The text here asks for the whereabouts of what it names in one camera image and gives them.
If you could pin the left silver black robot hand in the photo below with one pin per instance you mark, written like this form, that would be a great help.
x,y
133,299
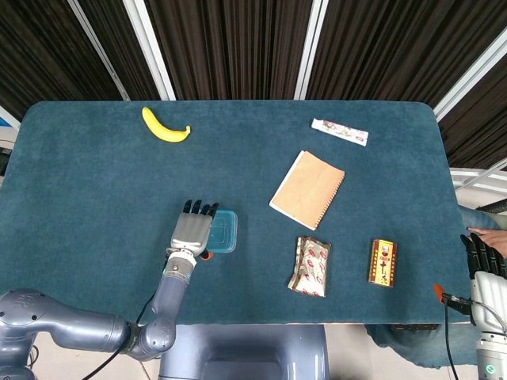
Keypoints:
x,y
190,233

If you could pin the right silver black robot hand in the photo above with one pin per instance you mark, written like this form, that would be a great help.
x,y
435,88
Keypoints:
x,y
491,293

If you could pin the blue plastic lid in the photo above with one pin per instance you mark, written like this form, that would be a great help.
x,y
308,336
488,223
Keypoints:
x,y
223,233

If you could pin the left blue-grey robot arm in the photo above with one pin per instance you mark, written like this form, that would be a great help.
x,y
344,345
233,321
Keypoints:
x,y
79,328

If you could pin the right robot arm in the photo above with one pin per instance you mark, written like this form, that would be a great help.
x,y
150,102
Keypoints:
x,y
491,356

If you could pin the person's bare hand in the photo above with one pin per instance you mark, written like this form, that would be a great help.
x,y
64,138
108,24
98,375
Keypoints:
x,y
493,239

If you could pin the red yellow printed box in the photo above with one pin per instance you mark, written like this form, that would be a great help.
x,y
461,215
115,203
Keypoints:
x,y
383,263

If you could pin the teal table cloth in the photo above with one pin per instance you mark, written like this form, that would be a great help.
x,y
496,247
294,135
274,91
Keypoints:
x,y
119,198

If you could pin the blue jeans leg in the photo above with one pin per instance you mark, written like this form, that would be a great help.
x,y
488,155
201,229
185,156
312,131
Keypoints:
x,y
416,344

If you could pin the yellow banana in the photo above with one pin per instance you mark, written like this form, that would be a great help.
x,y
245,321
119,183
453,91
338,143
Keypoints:
x,y
164,132

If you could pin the spiral-bound notebook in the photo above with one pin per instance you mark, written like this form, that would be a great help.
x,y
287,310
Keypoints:
x,y
307,190

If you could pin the gold red foil snack pack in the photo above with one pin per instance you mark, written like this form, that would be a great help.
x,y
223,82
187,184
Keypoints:
x,y
311,267

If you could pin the blue-grey robot torso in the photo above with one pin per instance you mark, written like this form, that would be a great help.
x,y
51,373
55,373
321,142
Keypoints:
x,y
241,352

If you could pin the white toothpaste tube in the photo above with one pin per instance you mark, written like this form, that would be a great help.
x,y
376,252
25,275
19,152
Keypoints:
x,y
340,131

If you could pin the dark brown pleated curtain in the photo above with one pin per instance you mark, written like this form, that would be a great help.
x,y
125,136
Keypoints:
x,y
237,47

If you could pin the white blue board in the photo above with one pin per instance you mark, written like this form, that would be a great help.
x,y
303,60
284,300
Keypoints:
x,y
6,118

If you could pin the white metal frame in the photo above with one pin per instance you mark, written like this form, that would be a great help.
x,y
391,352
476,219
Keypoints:
x,y
475,186

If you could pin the white partition post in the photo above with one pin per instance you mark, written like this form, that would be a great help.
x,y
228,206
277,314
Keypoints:
x,y
471,76
311,49
99,49
150,49

